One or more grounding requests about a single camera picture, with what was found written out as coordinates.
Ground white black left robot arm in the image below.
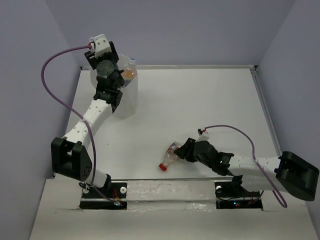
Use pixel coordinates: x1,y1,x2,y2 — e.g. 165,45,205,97
51,39,125,198

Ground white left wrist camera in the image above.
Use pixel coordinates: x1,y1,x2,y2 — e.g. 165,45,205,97
89,34,112,59

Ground blue label water bottle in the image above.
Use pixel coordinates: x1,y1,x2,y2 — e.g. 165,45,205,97
122,80,132,88

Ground red cap tea bottle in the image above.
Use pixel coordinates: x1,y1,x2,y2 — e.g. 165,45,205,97
159,141,182,172

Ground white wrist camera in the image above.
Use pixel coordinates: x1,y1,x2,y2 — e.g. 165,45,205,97
89,34,112,59
196,127,210,142

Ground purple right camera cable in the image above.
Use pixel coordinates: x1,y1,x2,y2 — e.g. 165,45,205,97
203,124,288,209

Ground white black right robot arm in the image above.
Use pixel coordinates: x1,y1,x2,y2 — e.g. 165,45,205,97
174,138,320,202

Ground clear crushed bottle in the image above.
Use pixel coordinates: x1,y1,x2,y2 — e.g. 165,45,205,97
126,58,136,69

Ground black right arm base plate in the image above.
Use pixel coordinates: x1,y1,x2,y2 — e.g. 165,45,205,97
214,181,263,210

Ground orange juice bottle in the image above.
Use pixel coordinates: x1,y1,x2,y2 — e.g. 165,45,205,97
121,67,138,81

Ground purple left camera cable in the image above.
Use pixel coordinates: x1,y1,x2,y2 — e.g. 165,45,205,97
41,44,123,207

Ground purple camera cable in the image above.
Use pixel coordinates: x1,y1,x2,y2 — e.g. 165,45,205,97
41,44,123,207
203,124,288,209

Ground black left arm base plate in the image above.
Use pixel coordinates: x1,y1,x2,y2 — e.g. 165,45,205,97
79,181,128,210

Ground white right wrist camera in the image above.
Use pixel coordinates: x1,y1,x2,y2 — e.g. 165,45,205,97
196,127,210,142

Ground white octagonal plastic bin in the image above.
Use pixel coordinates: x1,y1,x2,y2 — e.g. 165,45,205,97
89,53,140,119

